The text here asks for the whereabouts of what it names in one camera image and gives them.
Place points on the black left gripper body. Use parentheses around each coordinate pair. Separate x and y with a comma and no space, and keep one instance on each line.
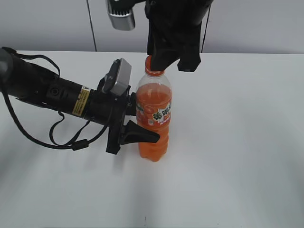
(108,109)

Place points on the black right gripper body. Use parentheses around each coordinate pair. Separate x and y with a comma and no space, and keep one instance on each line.
(175,26)

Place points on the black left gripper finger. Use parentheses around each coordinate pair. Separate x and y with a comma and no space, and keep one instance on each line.
(132,104)
(133,133)

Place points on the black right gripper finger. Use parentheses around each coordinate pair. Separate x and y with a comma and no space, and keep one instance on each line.
(189,59)
(164,57)

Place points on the orange soda plastic bottle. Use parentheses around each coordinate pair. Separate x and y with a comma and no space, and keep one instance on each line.
(153,103)

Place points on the orange bottle cap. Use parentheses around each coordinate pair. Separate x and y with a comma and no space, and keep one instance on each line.
(148,68)

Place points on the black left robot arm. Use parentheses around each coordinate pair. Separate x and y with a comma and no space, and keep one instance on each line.
(41,87)

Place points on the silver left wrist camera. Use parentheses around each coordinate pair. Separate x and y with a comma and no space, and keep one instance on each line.
(117,79)

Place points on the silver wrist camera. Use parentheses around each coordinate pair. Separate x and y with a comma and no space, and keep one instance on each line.
(120,20)
(117,79)

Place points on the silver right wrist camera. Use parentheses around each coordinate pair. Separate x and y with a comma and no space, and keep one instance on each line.
(120,20)

